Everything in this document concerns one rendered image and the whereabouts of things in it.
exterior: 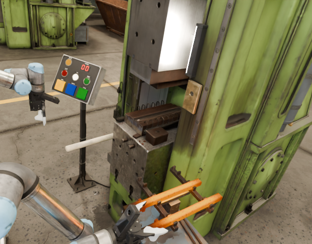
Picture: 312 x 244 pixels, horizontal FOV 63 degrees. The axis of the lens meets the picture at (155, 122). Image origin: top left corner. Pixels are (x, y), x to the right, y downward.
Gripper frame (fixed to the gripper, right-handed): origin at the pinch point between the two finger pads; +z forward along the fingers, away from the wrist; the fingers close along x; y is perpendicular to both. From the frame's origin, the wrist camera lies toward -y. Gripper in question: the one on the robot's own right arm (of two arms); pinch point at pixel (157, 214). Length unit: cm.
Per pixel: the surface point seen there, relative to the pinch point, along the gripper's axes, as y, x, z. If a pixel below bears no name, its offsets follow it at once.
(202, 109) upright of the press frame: -20, -34, 49
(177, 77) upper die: -25, -64, 54
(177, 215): 7.0, 0.1, 11.9
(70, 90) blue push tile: 3, -120, 6
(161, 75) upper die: -28, -63, 41
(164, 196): 7.0, -11.0, 12.7
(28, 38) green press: 81, -550, 58
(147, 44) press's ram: -45, -69, 32
